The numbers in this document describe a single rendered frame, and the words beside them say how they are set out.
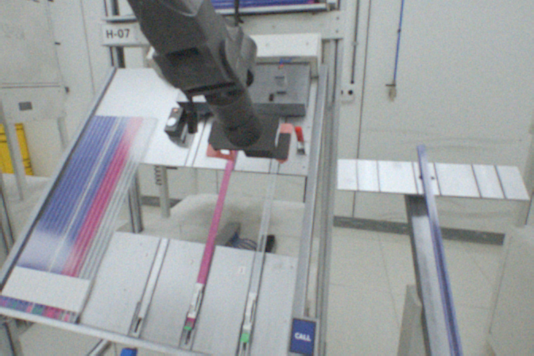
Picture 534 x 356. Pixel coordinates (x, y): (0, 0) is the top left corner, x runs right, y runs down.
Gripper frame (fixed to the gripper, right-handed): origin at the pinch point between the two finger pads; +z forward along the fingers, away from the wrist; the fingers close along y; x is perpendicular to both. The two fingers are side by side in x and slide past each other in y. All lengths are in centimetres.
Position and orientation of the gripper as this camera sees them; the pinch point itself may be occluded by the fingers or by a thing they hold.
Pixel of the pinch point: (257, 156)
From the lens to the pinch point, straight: 54.9
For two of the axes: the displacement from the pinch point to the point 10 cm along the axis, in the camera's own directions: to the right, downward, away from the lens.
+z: 1.9, 4.6, 8.7
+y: -9.7, -0.5, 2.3
